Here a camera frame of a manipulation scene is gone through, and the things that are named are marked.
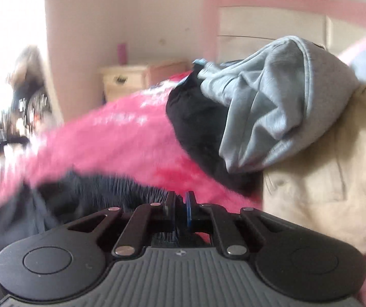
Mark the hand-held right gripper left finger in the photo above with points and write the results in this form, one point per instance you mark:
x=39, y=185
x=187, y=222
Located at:
x=171, y=208

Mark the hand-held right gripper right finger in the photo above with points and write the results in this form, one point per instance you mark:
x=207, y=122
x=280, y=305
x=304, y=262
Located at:
x=190, y=209

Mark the dark navy pants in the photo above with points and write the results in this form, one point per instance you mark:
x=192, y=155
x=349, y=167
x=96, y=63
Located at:
x=58, y=195

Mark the pink floral blanket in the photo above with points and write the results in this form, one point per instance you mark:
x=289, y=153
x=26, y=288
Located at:
x=122, y=140

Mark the black garment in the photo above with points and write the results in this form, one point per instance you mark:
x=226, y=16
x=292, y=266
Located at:
x=195, y=118

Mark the grey sweatshirt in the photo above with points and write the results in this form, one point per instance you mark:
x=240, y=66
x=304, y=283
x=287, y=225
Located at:
x=266, y=108

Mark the cream nightstand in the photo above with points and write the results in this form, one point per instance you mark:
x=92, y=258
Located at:
x=125, y=80

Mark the beige pants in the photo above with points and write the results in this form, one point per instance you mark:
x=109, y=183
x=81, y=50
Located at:
x=330, y=182

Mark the small pink box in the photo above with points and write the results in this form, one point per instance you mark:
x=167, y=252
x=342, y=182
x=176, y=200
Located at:
x=122, y=53

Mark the black wheelchair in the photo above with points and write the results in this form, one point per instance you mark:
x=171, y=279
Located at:
x=32, y=102

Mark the pink and white headboard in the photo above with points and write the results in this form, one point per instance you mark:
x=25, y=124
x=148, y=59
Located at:
x=266, y=22

